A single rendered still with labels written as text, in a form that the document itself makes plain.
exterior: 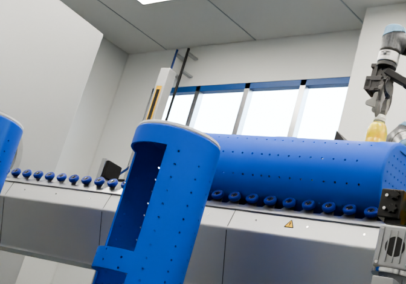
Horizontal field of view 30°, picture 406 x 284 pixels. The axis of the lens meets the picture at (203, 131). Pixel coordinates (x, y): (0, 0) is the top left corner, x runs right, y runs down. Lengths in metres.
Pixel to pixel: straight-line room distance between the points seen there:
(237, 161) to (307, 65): 4.03
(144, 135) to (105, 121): 5.84
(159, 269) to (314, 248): 0.53
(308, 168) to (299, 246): 0.27
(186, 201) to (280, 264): 0.43
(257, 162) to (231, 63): 4.65
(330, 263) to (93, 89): 5.91
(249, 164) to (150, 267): 0.64
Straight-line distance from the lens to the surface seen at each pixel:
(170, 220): 2.27
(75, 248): 3.14
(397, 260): 2.11
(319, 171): 2.55
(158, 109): 3.70
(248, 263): 2.61
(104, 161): 3.25
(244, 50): 7.26
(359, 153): 2.53
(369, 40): 6.07
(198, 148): 2.34
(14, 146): 2.95
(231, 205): 2.71
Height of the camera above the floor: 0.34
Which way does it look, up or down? 17 degrees up
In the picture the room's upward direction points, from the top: 16 degrees clockwise
